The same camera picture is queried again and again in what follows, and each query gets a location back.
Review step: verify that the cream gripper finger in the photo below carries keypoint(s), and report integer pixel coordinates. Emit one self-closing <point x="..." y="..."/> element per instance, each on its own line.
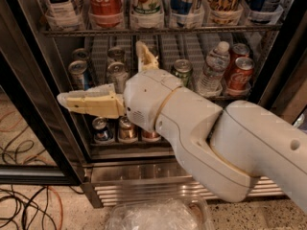
<point x="99" y="101"/>
<point x="146" y="59"/>

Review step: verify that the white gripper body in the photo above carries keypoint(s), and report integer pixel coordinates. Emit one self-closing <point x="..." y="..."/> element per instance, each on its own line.
<point x="148" y="97"/>

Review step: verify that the red coke can top shelf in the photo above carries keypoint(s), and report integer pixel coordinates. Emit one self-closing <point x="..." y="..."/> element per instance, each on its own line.
<point x="106" y="12"/>

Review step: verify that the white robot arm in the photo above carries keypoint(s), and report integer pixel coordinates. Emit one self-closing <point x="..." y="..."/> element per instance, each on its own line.
<point x="226" y="149"/>

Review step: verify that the blue pepsi can bottom shelf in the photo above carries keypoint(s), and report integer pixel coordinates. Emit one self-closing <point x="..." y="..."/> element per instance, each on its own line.
<point x="102" y="132"/>

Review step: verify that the white silver can middle front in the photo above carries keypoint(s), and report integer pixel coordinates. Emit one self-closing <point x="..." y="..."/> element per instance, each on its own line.
<point x="116" y="73"/>

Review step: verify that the white silver can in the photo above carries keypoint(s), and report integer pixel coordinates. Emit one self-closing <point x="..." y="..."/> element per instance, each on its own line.
<point x="115" y="54"/>
<point x="116" y="73"/>

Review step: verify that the white silver can middle rear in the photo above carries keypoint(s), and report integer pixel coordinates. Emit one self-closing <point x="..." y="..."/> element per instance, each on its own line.
<point x="115" y="54"/>

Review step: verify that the green can middle shelf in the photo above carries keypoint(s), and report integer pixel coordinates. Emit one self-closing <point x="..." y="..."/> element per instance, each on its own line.
<point x="182" y="68"/>

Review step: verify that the blue silver can middle front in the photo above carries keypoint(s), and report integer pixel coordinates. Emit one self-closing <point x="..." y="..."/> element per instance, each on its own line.
<point x="80" y="74"/>

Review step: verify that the bronze can bottom shelf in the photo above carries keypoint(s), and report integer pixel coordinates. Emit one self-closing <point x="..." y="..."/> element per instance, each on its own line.
<point x="127" y="130"/>

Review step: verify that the red can bottom shelf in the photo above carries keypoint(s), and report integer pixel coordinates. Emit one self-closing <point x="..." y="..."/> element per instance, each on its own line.
<point x="150" y="136"/>

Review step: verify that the blue silver can middle rear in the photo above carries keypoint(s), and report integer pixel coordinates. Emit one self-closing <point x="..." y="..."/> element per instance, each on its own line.
<point x="81" y="54"/>

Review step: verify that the white green 7up can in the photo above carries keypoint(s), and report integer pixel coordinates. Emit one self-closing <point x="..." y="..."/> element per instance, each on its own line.
<point x="146" y="13"/>

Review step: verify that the clear water bottle middle shelf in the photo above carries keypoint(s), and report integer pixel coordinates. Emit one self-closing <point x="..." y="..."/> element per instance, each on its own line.
<point x="216" y="62"/>

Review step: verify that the blue silver can top shelf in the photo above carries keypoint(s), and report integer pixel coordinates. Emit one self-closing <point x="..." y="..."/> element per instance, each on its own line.
<point x="186" y="14"/>

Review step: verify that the stainless steel glass-door fridge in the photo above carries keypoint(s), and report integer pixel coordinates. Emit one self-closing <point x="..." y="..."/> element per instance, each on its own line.
<point x="34" y="70"/>

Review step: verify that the red coke can middle rear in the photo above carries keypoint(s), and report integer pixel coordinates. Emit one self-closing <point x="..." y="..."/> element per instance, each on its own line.
<point x="239" y="50"/>

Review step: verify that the white black tea can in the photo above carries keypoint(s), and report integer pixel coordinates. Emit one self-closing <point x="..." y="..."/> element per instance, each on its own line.
<point x="64" y="15"/>

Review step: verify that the red coke can middle front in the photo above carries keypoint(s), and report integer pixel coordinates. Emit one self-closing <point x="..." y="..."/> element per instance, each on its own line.
<point x="240" y="73"/>

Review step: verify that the clear plastic bin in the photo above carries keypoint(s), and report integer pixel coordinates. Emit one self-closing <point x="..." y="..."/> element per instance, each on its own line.
<point x="184" y="212"/>

